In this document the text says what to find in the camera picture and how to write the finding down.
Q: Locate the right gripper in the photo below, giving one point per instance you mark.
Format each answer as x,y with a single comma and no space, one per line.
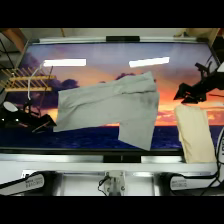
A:
199,89

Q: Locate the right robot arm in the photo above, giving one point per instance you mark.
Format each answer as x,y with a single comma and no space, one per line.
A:
182,183

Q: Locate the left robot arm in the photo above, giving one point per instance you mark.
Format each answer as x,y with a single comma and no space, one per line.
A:
28,183

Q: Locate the cream garment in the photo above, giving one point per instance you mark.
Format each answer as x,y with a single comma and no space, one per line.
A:
195,133

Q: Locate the grey garment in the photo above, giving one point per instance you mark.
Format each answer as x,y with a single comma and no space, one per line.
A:
110,106

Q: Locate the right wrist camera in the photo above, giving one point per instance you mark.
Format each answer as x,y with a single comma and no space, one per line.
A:
202,70

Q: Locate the silver frame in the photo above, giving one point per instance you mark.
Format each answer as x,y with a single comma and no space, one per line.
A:
83,166

